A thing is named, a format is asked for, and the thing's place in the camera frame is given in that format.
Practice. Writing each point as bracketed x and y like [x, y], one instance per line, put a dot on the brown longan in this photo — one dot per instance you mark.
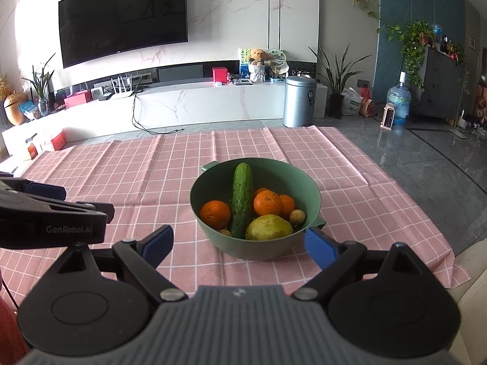
[225, 232]
[297, 217]

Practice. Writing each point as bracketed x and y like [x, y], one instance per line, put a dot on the white marble TV cabinet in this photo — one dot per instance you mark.
[209, 102]

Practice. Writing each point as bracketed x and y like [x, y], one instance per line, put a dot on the yellow-green pear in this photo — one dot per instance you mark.
[268, 228]

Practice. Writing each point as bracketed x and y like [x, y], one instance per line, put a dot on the blue water jug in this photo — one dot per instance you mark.
[399, 102]

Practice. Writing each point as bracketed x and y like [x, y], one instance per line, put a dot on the black wall television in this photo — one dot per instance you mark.
[121, 11]

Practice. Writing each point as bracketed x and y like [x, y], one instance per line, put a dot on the pink checked tablecloth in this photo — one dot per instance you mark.
[133, 175]

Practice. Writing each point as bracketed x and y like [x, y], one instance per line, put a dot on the pink space heater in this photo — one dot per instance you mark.
[389, 116]

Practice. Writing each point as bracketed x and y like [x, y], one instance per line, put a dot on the silver pedal trash can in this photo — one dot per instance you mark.
[298, 102]

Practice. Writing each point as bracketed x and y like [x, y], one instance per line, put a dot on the grey dresser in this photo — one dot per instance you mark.
[437, 83]

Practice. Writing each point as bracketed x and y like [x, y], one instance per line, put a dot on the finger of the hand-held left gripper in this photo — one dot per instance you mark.
[43, 191]
[57, 209]

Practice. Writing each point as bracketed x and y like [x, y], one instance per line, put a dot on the white router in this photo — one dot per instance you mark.
[121, 90]

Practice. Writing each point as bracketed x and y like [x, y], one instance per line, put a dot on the white sofa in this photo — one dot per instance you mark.
[471, 292]

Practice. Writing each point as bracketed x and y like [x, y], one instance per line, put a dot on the white and red boxes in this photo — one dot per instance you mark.
[45, 144]

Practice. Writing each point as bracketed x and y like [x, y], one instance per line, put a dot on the trailing green vine plant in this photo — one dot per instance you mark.
[414, 45]

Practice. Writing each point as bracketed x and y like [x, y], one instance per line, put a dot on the teddy bear in white pot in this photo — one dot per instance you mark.
[258, 66]

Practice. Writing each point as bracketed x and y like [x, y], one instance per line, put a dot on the red orange bag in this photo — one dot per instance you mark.
[367, 106]

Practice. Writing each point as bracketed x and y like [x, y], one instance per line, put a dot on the large orange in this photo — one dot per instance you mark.
[215, 215]

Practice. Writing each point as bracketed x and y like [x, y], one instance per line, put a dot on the round decorative fan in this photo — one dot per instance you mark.
[276, 57]

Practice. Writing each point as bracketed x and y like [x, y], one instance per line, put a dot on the orchid plant in pot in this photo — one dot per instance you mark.
[41, 95]

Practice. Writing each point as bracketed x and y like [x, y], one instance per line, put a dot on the white plastic bag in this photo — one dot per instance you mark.
[352, 104]

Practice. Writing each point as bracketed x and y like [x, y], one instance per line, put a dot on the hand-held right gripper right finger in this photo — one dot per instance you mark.
[319, 249]

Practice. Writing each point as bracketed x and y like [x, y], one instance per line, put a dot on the green colander bowl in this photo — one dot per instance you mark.
[266, 249]

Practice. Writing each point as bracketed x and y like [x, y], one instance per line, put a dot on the green cucumber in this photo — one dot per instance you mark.
[242, 194]

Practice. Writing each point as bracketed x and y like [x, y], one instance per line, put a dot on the small tangerine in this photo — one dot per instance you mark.
[267, 203]
[260, 191]
[288, 205]

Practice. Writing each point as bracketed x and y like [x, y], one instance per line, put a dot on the flat red box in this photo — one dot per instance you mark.
[78, 100]

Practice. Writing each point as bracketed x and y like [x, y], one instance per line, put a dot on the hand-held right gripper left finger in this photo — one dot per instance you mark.
[158, 245]

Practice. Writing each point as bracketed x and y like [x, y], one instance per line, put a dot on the brown gourd vase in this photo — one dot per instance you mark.
[16, 110]

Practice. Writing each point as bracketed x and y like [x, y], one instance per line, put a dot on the potted plant in black pot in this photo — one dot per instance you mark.
[336, 102]

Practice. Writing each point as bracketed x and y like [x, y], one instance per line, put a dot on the red cloth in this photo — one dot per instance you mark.
[11, 330]

